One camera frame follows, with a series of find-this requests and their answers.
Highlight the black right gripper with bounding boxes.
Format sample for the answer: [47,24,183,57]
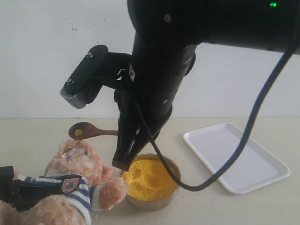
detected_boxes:
[112,35,196,171]

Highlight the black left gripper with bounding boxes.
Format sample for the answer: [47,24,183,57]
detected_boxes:
[0,165,82,207]

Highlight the dark wooden spoon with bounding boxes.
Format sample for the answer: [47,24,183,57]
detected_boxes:
[68,122,118,140]

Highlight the tan teddy bear striped sweater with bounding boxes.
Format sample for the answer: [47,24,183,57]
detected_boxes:
[0,139,129,225]

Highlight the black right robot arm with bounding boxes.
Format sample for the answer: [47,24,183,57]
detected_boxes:
[112,0,300,171]

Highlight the steel bowl of yellow millet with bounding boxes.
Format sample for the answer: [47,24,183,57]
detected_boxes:
[119,154,180,212]

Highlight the white rectangular plastic tray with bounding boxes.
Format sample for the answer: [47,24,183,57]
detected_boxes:
[182,123,291,195]

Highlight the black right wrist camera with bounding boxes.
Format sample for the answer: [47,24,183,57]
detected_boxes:
[60,45,131,109]

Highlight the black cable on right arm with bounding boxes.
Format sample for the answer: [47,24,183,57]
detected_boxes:
[117,44,298,192]

